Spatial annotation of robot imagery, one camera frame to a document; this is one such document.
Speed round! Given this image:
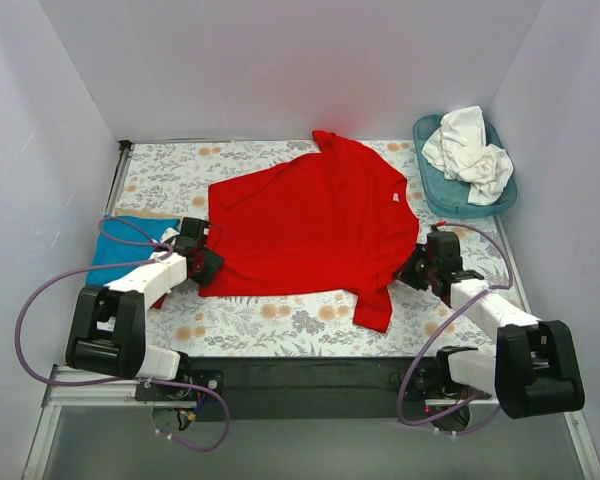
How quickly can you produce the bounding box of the teal plastic basket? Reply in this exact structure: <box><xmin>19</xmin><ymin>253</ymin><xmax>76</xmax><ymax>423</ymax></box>
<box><xmin>412</xmin><ymin>115</ymin><xmax>518</xmax><ymax>219</ymax></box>

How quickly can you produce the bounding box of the folded tan t-shirt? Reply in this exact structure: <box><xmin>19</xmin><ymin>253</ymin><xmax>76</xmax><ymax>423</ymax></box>
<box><xmin>114</xmin><ymin>209</ymin><xmax>161</xmax><ymax>219</ymax></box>

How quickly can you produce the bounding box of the aluminium frame rail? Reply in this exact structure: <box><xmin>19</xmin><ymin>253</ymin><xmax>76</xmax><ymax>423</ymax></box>
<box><xmin>22</xmin><ymin>363</ymin><xmax>156</xmax><ymax>480</ymax></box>

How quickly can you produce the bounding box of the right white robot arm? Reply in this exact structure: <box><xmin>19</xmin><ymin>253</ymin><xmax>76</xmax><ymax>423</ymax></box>
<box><xmin>397</xmin><ymin>222</ymin><xmax>585</xmax><ymax>419</ymax></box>

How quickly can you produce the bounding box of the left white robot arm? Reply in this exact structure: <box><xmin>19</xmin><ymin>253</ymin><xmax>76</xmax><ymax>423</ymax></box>
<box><xmin>66</xmin><ymin>217</ymin><xmax>224</xmax><ymax>381</ymax></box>

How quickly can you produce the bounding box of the white crumpled t-shirt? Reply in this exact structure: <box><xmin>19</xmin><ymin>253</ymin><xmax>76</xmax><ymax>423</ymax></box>
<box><xmin>423</xmin><ymin>106</ymin><xmax>514</xmax><ymax>206</ymax></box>

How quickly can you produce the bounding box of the folded blue t-shirt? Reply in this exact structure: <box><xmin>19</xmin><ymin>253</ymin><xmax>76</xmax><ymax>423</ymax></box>
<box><xmin>85</xmin><ymin>216</ymin><xmax>180</xmax><ymax>286</ymax></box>

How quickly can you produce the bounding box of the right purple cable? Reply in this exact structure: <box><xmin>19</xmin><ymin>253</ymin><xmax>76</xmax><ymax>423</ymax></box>
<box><xmin>396</xmin><ymin>222</ymin><xmax>515</xmax><ymax>439</ymax></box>

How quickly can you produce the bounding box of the purple cable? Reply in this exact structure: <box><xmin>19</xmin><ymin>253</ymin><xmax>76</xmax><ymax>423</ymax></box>
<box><xmin>13</xmin><ymin>215</ymin><xmax>231</xmax><ymax>454</ymax></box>
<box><xmin>396</xmin><ymin>222</ymin><xmax>515</xmax><ymax>439</ymax></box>

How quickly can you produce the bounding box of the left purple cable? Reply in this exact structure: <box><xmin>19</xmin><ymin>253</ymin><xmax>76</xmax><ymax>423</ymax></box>
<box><xmin>13</xmin><ymin>215</ymin><xmax>231</xmax><ymax>454</ymax></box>

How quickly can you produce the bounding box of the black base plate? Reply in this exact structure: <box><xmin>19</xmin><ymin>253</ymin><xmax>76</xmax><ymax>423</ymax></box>
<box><xmin>135</xmin><ymin>357</ymin><xmax>411</xmax><ymax>420</ymax></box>

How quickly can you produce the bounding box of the folded dark red t-shirt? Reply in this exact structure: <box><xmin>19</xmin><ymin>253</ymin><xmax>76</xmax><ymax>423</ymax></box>
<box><xmin>152</xmin><ymin>294</ymin><xmax>167</xmax><ymax>310</ymax></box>

